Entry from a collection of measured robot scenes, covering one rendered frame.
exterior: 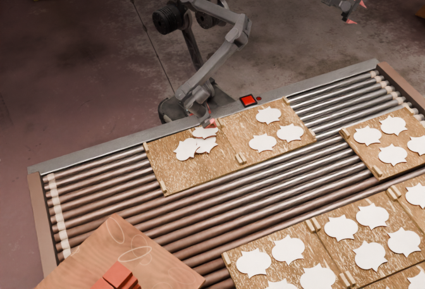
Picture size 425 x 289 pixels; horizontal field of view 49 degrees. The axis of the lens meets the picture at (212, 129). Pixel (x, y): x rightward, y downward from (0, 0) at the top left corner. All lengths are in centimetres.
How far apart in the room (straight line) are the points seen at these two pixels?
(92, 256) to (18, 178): 188
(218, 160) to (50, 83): 246
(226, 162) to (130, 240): 64
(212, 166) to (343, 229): 67
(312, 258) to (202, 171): 65
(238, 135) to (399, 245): 92
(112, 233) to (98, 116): 209
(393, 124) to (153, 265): 142
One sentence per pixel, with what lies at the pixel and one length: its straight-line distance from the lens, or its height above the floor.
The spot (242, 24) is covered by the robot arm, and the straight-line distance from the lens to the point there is 221.
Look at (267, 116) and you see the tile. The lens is 251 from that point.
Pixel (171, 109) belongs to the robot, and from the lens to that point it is 359.
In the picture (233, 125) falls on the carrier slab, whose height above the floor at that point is 94.
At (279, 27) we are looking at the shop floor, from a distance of 480.
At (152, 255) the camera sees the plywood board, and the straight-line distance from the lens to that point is 194.
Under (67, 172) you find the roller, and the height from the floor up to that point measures 92.
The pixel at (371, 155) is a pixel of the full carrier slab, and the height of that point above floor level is 94.
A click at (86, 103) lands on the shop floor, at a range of 415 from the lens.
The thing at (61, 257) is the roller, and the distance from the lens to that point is 218.
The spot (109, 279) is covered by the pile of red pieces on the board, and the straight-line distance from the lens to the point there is 160.
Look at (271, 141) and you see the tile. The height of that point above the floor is 95.
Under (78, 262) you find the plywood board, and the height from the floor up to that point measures 104.
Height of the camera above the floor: 273
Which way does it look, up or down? 47 degrees down
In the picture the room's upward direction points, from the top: 3 degrees counter-clockwise
